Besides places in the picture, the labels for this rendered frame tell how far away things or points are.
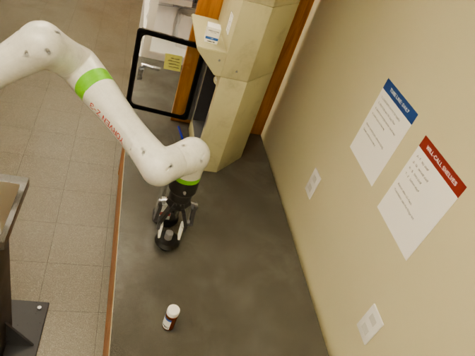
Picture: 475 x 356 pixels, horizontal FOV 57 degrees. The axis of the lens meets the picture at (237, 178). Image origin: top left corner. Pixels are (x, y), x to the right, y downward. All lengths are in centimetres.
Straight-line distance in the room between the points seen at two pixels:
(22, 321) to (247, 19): 179
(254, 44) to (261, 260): 81
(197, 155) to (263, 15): 61
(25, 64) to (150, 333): 84
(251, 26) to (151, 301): 101
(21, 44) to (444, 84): 111
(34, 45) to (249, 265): 101
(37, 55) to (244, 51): 74
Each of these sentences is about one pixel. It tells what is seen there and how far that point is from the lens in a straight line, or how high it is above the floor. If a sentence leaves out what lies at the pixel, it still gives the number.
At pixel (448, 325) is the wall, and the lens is 120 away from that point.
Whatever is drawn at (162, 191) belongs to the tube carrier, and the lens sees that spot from 159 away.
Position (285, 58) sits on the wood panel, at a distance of 218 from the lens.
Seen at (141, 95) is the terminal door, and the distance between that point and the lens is 216.
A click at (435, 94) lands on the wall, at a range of 131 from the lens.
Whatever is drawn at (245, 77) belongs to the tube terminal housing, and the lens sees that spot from 175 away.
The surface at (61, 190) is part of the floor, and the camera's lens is 315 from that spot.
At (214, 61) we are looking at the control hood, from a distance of 171.
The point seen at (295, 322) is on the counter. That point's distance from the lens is 160.
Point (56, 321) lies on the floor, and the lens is 253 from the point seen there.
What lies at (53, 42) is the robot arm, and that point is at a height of 158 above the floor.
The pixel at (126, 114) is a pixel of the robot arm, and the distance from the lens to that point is 132.
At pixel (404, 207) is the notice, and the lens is 132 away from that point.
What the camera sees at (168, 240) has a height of 98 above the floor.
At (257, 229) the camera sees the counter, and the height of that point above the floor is 94.
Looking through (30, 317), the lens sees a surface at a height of 2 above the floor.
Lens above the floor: 216
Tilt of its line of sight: 37 degrees down
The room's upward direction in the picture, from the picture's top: 21 degrees clockwise
